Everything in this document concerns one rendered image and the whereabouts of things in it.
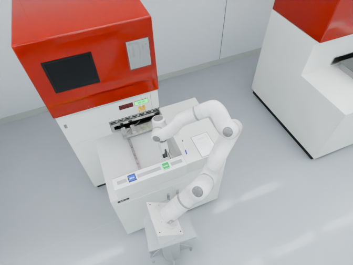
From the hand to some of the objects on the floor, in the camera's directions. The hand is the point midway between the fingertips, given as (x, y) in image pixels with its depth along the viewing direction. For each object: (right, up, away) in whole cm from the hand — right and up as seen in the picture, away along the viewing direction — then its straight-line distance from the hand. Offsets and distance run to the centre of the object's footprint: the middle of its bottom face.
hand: (164, 154), depth 178 cm
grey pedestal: (+6, -105, +58) cm, 120 cm away
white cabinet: (-5, -51, +103) cm, 115 cm away
